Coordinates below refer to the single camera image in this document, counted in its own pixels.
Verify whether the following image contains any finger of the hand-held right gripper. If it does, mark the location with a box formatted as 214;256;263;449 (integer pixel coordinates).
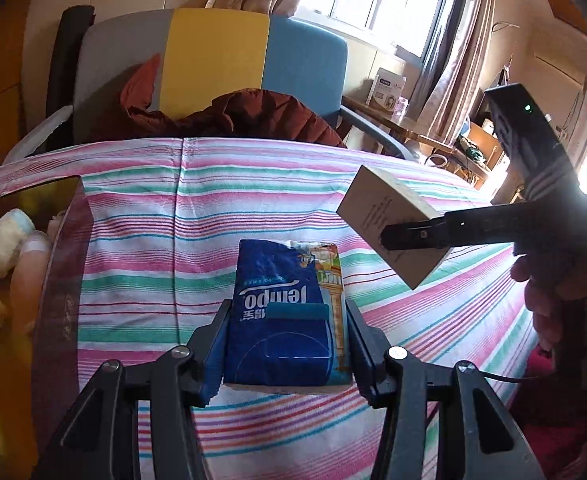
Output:
381;205;517;252

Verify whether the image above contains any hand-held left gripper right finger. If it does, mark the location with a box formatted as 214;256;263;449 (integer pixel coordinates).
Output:
346;300;544;480

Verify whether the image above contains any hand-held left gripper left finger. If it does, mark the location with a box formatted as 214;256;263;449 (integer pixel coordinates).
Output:
31;300;234;480

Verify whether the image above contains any beige printed carton box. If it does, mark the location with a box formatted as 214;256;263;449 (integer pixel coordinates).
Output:
336;165;457;290

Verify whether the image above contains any blue tissue pack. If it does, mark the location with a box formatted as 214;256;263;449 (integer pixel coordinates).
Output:
224;239;351;388

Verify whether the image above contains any gold metal tin box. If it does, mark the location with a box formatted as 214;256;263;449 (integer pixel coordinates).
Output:
0;175;94;480

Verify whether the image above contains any peach silicone cup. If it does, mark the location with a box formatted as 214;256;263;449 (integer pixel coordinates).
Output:
11;230;54;333

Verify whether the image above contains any cream round soft object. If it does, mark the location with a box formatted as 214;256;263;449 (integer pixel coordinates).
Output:
0;210;37;278

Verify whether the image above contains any person's right hand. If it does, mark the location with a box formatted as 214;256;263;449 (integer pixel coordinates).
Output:
511;255;569;351

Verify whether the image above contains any wooden desk shelf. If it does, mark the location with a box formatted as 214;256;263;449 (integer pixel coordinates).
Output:
456;120;507;181

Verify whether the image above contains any wooden desk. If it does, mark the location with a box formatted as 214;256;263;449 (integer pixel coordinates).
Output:
341;95;504;191

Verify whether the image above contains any striped brown curtain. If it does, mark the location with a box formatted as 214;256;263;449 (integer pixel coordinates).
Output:
413;0;499;146

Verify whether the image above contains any white printed box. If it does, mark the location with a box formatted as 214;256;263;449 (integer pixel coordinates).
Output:
367;67;408;111

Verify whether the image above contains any striped pink green tablecloth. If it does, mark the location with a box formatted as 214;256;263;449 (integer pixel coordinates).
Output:
0;136;549;480

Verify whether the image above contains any person's red clothing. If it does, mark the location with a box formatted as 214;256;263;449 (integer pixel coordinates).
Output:
508;345;587;480

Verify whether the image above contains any grey yellow blue sofa chair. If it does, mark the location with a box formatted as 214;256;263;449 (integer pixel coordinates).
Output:
6;7;419;161

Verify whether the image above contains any dark red padded jacket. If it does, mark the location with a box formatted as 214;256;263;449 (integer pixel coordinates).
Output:
101;52;347;148

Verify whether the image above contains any window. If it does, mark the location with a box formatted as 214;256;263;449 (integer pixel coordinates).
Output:
293;0;461;56

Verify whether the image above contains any black rolled mat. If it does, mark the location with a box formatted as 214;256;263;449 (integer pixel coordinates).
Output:
46;5;97;121

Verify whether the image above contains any black cable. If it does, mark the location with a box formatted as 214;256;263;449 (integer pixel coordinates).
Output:
483;371;557;385

